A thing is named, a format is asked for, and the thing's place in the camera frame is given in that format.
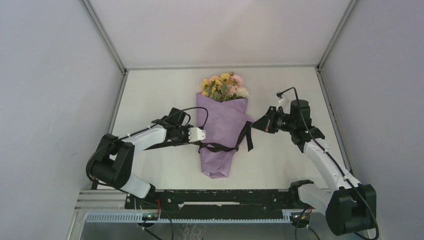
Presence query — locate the purple pink wrapping paper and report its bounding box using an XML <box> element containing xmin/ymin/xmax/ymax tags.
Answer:
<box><xmin>196</xmin><ymin>93</ymin><xmax>254</xmax><ymax>179</ymax></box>

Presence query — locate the white fake flower stem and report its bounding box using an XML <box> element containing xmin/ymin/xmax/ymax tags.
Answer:
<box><xmin>234</xmin><ymin>87</ymin><xmax>249</xmax><ymax>99</ymax></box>

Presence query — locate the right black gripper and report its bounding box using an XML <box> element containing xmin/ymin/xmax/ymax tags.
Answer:
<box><xmin>250</xmin><ymin>106</ymin><xmax>296</xmax><ymax>134</ymax></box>

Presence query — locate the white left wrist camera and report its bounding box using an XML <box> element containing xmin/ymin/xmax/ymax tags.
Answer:
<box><xmin>188</xmin><ymin>127</ymin><xmax>207</xmax><ymax>143</ymax></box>

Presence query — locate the right circuit board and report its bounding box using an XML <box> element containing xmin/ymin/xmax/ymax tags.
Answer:
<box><xmin>290</xmin><ymin>214</ymin><xmax>311</xmax><ymax>223</ymax></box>

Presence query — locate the pink bud fake flower stem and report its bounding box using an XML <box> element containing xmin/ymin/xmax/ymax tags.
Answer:
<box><xmin>227</xmin><ymin>74</ymin><xmax>243</xmax><ymax>96</ymax></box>

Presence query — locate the white slotted cable duct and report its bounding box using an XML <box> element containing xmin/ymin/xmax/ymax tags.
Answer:
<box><xmin>85</xmin><ymin>212</ymin><xmax>292</xmax><ymax>224</ymax></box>

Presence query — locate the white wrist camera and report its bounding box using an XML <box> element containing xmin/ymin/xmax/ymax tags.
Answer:
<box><xmin>188</xmin><ymin>127</ymin><xmax>207</xmax><ymax>143</ymax></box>
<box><xmin>276</xmin><ymin>92</ymin><xmax>289</xmax><ymax>109</ymax></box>

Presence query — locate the left green circuit board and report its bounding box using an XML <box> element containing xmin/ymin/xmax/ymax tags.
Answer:
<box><xmin>142</xmin><ymin>213</ymin><xmax>160</xmax><ymax>222</ymax></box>

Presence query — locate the black ribbon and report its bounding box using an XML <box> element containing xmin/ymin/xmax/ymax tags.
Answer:
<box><xmin>143</xmin><ymin>121</ymin><xmax>255</xmax><ymax>154</ymax></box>

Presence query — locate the yellow fake flower stem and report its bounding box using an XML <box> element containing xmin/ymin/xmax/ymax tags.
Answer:
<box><xmin>199</xmin><ymin>73</ymin><xmax>233</xmax><ymax>102</ymax></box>

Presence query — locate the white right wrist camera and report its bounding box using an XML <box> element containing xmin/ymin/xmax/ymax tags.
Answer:
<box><xmin>276</xmin><ymin>92</ymin><xmax>289</xmax><ymax>109</ymax></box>

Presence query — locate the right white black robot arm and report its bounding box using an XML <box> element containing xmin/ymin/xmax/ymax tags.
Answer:
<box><xmin>251</xmin><ymin>100</ymin><xmax>380</xmax><ymax>240</ymax></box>

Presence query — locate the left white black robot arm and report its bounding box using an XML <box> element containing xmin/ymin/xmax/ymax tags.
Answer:
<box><xmin>85</xmin><ymin>107</ymin><xmax>207</xmax><ymax>209</ymax></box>

